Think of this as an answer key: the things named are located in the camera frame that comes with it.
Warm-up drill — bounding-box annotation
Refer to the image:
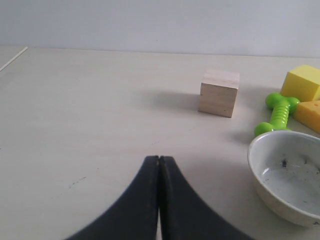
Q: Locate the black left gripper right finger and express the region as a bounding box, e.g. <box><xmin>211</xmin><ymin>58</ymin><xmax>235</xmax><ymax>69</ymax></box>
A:
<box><xmin>159</xmin><ymin>156</ymin><xmax>252</xmax><ymax>240</ymax></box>

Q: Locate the white ceramic bowl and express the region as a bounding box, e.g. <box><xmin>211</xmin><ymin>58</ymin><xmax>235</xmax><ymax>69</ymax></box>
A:
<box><xmin>247</xmin><ymin>130</ymin><xmax>320</xmax><ymax>228</ymax></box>

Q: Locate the yellow foam cube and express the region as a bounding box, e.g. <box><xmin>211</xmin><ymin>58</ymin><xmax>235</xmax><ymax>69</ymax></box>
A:
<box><xmin>280</xmin><ymin>65</ymin><xmax>320</xmax><ymax>102</ymax></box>

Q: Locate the orange cheese wedge toy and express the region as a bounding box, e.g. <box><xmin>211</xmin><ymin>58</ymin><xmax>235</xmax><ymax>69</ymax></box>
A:
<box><xmin>293</xmin><ymin>100</ymin><xmax>320</xmax><ymax>134</ymax></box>

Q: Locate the green plastic bone toy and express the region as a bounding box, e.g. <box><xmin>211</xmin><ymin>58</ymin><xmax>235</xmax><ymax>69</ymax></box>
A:
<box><xmin>254</xmin><ymin>92</ymin><xmax>300</xmax><ymax>137</ymax></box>

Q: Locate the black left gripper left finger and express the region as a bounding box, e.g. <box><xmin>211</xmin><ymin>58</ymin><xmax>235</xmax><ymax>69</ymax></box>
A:
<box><xmin>68</xmin><ymin>155</ymin><xmax>160</xmax><ymax>240</ymax></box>

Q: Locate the light wooden cube block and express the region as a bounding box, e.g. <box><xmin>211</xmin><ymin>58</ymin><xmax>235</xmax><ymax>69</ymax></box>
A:
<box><xmin>198</xmin><ymin>69</ymin><xmax>240</xmax><ymax>118</ymax></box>

